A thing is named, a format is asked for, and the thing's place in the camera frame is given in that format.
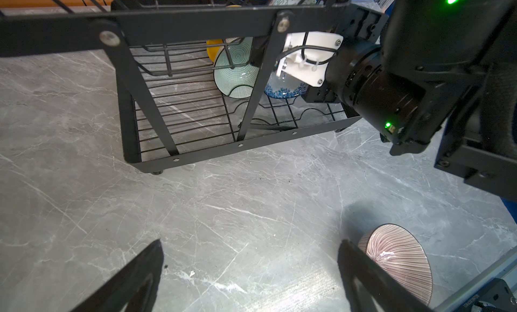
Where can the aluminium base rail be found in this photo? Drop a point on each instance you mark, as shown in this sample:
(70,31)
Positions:
(461,286)

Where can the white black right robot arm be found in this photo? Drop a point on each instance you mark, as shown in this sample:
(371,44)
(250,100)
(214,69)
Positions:
(434,65)

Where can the pink striped bowl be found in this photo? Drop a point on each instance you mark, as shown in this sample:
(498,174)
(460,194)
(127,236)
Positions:
(400,255)

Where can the yellow bowl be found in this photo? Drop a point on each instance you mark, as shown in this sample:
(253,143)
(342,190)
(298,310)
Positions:
(213,49)

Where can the black wire dish rack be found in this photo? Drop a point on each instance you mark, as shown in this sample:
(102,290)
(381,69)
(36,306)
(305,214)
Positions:
(171,112)

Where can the blue white floral bowl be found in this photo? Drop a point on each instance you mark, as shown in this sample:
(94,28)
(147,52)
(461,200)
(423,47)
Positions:
(284,87)

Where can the mint green bowl red rim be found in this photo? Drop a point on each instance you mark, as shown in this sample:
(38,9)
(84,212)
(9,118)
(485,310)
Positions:
(234,75)

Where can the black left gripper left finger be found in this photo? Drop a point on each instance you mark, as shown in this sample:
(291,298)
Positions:
(134,287)

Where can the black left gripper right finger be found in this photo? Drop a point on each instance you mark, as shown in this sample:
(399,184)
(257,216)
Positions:
(368,287)

